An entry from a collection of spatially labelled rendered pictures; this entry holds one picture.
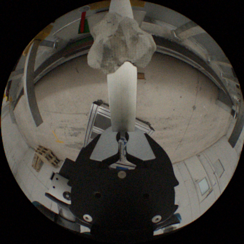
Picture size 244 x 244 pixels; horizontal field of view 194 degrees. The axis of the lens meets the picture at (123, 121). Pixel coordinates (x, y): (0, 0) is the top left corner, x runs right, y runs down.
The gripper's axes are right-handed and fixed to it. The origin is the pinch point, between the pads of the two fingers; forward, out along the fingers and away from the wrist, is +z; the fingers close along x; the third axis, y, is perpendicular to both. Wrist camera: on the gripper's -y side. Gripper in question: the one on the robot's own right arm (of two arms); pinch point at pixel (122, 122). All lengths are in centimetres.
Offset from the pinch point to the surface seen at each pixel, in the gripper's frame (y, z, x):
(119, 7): -19.4, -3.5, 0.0
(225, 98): -32, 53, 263
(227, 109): -9, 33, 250
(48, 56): -27.3, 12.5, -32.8
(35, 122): -2.0, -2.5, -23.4
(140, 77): -16, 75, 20
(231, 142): -1.0, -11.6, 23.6
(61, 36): -27.9, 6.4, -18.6
